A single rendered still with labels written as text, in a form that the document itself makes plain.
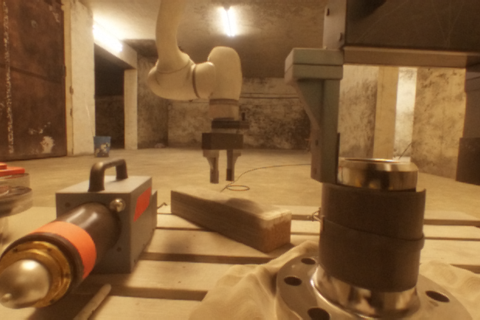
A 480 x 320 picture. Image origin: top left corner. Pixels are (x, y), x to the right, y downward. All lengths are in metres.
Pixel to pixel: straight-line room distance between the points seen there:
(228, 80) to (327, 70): 0.56
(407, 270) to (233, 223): 0.44
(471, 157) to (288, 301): 0.27
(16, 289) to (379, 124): 5.70
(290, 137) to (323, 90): 10.71
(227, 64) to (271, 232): 0.47
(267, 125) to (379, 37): 10.63
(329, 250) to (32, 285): 0.37
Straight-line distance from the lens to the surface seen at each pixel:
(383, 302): 0.41
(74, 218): 0.48
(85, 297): 0.55
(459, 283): 0.63
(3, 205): 0.86
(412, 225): 0.39
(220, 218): 0.75
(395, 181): 0.37
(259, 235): 0.65
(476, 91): 0.30
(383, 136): 5.83
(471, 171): 0.29
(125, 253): 0.58
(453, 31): 0.26
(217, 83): 0.75
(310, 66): 0.21
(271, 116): 10.86
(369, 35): 0.22
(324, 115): 0.21
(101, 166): 0.57
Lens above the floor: 0.42
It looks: 5 degrees down
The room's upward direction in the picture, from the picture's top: 1 degrees clockwise
